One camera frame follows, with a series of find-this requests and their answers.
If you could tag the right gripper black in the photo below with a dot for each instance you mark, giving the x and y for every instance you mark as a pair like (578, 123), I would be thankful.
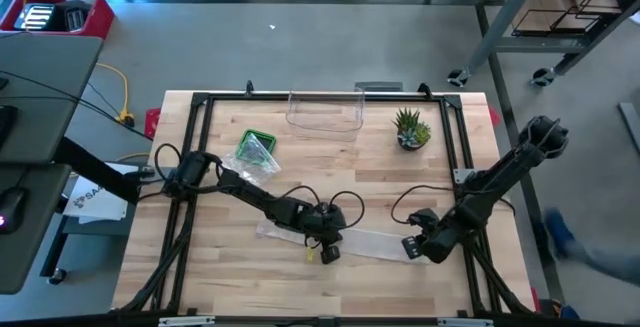
(425, 221)

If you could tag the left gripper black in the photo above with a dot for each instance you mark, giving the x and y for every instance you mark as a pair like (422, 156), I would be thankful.
(322, 222)

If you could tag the white elastic bandage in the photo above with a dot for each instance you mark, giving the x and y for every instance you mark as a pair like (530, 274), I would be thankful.
(375, 244)

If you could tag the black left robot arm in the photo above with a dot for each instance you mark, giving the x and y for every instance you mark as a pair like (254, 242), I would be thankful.
(250, 194)

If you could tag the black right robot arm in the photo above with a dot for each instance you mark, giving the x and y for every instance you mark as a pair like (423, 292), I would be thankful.
(500, 172)

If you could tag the clear plastic bag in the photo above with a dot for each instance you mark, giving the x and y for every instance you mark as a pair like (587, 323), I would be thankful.
(250, 167)

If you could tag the potted succulent plant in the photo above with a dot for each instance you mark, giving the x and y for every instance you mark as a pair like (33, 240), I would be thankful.
(411, 129)

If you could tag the clear plastic bin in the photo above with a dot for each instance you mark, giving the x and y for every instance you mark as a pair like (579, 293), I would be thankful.
(325, 117)

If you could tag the green container lid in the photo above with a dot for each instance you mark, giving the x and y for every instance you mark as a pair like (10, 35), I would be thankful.
(248, 138)

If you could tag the red table edge pad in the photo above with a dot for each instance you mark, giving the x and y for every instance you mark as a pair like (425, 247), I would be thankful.
(152, 122)
(494, 117)

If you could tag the person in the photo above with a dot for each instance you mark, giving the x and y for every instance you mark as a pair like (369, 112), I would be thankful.
(615, 267)

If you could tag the grey metal cart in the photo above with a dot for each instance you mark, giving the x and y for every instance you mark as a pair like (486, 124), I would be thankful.
(540, 44)

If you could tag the grey metal bar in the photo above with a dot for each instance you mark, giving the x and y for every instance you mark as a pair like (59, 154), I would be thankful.
(630, 127)

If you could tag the white printed paper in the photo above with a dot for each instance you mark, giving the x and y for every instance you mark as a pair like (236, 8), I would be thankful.
(95, 202)

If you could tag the black diagonal strut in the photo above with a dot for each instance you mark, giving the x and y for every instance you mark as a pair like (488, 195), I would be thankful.
(95, 169)

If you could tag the black desk leg with caster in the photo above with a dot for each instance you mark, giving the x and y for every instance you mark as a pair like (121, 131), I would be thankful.
(56, 277)

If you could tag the grey desk top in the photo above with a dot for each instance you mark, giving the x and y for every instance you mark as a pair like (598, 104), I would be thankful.
(45, 107)
(30, 247)

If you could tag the red plastic crate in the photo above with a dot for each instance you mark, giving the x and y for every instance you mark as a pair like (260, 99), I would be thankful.
(102, 19)

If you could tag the black computer mouse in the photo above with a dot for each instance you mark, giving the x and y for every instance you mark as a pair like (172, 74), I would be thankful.
(12, 209)

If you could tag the black toaster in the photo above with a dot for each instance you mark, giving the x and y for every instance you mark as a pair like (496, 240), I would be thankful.
(72, 16)

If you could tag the silver slotted appliance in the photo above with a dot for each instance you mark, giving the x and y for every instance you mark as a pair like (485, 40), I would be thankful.
(35, 17)

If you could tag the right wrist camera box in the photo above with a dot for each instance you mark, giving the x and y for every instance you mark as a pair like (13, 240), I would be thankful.
(412, 248)

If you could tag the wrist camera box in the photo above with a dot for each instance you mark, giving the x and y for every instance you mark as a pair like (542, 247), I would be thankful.
(330, 255)
(412, 248)

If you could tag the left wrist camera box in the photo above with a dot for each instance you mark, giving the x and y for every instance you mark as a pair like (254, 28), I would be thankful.
(330, 255)

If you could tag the silver metal bracket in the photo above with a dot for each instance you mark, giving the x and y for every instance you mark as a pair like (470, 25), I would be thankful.
(465, 322)
(185, 321)

